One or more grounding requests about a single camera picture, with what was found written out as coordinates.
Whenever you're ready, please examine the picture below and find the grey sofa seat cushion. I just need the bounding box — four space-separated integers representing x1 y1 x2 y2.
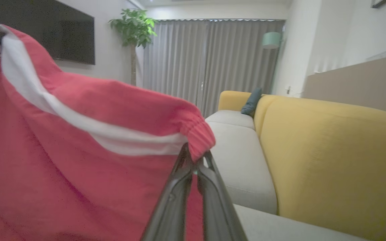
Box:
206 120 278 215
205 110 256 130

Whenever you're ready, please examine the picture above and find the beige partition counter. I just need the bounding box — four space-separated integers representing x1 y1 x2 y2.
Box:
302 52 386 119

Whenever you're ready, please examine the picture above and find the teal throw pillow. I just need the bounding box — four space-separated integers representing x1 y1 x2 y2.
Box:
241 88 263 117

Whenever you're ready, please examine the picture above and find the green potted tree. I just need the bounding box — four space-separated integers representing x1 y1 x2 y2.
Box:
109 8 159 87

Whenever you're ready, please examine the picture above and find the black wall television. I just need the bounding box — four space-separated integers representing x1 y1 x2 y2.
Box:
0 0 95 65

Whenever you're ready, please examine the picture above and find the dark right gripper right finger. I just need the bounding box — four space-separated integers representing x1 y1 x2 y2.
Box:
196 151 248 241

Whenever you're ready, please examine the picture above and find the grey pleated curtain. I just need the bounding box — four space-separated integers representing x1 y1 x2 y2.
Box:
142 19 210 107
201 19 285 117

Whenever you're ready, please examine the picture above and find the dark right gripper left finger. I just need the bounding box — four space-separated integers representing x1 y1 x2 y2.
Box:
141 143 194 241

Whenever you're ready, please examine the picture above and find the red garment with white stripes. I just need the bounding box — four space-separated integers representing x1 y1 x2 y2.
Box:
0 24 216 241

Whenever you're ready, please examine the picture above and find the large grey sofa seat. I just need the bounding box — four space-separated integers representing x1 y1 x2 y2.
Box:
233 204 368 241

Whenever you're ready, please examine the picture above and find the floor lamp with teal shade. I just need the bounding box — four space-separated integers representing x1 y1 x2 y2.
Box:
262 23 285 96

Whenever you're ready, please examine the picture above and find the yellow sofa backrest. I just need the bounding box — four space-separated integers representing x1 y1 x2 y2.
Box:
218 90 386 241

